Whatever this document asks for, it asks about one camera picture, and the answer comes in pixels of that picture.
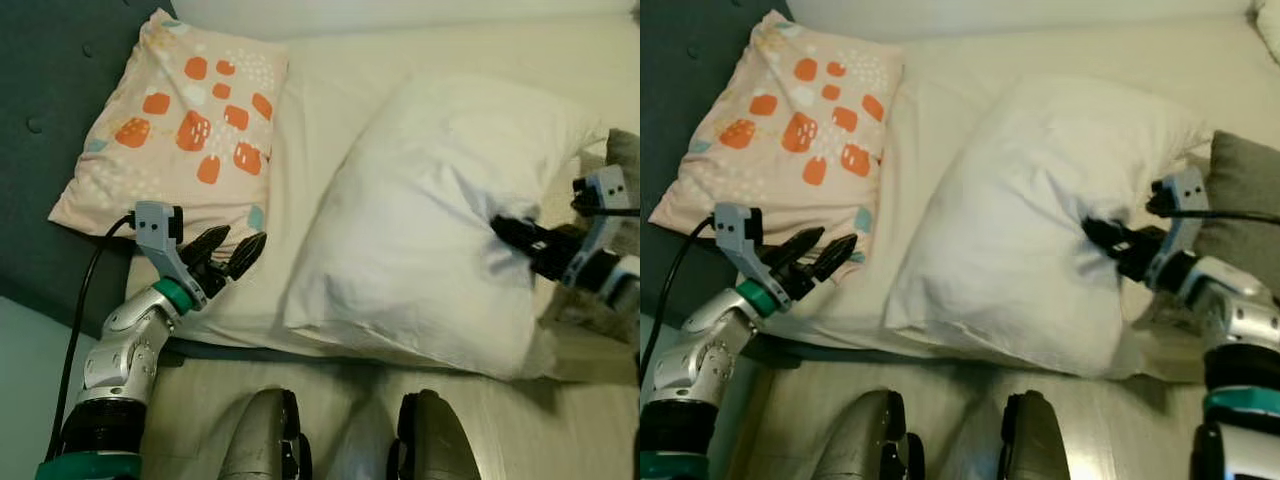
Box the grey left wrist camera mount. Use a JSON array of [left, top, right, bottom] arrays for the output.
[[713, 203, 771, 303], [133, 200, 206, 306]]

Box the dark teal padded headboard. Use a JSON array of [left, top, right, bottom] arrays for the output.
[[640, 0, 796, 326], [0, 0, 176, 313]]

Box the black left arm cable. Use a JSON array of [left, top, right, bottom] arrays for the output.
[[45, 213, 137, 461], [640, 215, 717, 386]]

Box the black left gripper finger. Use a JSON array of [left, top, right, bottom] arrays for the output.
[[183, 225, 233, 267], [810, 235, 859, 283], [226, 232, 269, 281], [766, 227, 826, 271]]

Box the white pillow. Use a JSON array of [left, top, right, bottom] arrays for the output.
[[283, 72, 606, 381], [885, 72, 1211, 379]]

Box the grey robot right leg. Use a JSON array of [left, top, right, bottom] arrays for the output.
[[1000, 390, 1073, 480], [395, 390, 483, 480]]

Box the grey cushion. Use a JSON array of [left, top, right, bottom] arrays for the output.
[[1195, 130, 1280, 296], [603, 128, 641, 176]]

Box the bed with cream sheet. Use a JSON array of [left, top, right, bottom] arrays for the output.
[[745, 10, 1280, 386], [125, 10, 641, 386]]

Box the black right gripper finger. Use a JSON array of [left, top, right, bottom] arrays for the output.
[[497, 232, 542, 263], [1083, 217, 1141, 248], [1092, 238, 1135, 269], [490, 214, 546, 246]]

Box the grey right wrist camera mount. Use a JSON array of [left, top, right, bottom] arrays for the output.
[[575, 165, 633, 263], [1148, 167, 1211, 266]]

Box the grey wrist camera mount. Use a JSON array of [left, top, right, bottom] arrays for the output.
[[1148, 167, 1211, 266], [133, 200, 206, 306], [575, 165, 633, 263], [713, 203, 771, 303]]

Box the pink pillow with orange print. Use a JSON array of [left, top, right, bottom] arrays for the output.
[[648, 10, 906, 256], [48, 8, 289, 253]]

